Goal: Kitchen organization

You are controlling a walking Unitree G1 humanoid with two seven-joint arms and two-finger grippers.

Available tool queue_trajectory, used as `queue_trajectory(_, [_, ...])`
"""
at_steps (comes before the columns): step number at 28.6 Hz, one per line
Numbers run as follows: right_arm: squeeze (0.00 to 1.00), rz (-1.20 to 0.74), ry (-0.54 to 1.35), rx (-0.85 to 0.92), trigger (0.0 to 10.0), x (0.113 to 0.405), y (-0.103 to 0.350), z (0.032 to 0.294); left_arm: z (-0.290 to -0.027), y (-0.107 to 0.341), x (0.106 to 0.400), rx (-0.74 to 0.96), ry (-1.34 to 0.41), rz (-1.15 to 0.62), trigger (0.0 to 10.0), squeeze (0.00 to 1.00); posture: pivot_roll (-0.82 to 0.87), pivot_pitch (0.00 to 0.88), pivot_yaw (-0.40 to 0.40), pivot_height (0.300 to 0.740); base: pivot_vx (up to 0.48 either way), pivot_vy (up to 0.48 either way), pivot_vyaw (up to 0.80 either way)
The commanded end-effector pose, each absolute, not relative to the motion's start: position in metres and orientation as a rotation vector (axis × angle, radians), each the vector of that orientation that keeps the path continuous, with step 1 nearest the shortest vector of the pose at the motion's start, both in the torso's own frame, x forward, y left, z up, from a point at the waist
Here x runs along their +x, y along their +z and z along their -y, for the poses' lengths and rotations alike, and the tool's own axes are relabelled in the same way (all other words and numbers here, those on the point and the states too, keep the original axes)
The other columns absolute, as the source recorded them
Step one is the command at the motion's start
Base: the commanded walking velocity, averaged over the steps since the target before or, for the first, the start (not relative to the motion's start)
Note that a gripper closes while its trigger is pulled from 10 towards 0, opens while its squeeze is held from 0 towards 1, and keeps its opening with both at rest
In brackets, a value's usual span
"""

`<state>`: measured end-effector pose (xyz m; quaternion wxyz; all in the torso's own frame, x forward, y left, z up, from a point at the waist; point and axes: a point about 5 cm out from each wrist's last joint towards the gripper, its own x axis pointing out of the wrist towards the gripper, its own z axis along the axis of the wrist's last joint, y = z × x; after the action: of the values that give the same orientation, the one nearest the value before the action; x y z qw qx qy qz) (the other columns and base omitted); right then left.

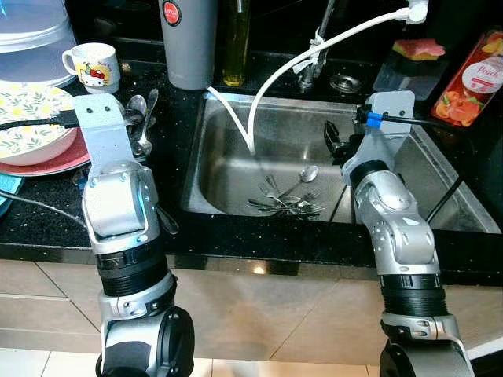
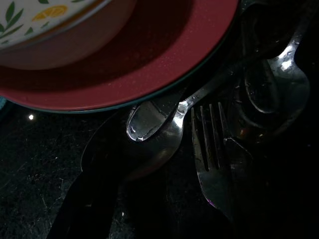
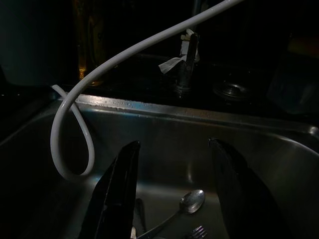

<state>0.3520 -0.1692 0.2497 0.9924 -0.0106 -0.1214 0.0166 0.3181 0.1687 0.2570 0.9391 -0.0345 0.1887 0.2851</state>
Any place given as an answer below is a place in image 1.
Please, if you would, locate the round metal hole cap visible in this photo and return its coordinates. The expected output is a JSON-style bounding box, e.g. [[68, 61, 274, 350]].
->
[[329, 73, 362, 93]]

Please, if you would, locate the white hose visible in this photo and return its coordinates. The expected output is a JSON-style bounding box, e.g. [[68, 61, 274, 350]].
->
[[206, 6, 417, 154]]

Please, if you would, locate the beige cabinet front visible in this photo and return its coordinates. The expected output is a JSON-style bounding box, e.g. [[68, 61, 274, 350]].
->
[[0, 253, 503, 366]]

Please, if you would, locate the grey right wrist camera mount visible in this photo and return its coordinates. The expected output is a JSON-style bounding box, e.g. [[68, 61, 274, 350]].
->
[[342, 90, 415, 170]]

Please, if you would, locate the metal faucet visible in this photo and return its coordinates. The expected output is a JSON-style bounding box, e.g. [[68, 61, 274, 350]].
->
[[297, 0, 339, 91]]

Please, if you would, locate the white floral bowl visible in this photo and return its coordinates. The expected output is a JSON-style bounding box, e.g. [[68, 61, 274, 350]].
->
[[0, 82, 79, 166]]

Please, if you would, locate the grey thermos bottle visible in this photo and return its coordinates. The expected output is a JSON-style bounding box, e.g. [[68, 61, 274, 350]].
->
[[159, 0, 218, 90]]

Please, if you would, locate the blue cloth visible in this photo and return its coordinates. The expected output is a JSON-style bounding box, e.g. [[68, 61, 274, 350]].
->
[[0, 174, 20, 217]]

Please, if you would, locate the pink yellow sponge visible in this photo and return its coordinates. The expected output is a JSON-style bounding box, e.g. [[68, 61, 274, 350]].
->
[[391, 38, 446, 62]]

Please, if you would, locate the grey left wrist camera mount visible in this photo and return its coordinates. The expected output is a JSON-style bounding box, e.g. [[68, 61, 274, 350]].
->
[[72, 93, 130, 170]]

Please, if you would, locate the white hose connector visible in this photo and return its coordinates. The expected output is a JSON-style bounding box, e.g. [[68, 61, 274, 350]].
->
[[397, 0, 429, 24]]

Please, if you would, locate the glass oil bottle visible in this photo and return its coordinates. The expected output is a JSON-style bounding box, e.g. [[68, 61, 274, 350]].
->
[[220, 0, 252, 87]]

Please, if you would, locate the white cartoon mug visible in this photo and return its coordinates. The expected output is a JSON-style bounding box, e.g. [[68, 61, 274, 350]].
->
[[61, 42, 121, 93]]

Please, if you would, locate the clear plastic sponge box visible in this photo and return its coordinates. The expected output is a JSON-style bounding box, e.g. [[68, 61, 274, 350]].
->
[[373, 55, 445, 101]]

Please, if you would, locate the pink plate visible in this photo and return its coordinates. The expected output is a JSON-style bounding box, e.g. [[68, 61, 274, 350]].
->
[[0, 130, 91, 177]]

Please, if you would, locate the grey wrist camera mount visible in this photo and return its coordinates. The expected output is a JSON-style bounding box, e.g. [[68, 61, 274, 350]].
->
[[72, 93, 130, 170], [342, 90, 415, 170]]

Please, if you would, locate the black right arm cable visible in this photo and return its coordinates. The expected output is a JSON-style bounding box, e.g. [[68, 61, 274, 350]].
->
[[358, 110, 476, 226]]

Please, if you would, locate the stainless steel sink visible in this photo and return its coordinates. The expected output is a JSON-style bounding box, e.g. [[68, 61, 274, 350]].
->
[[181, 86, 502, 235]]

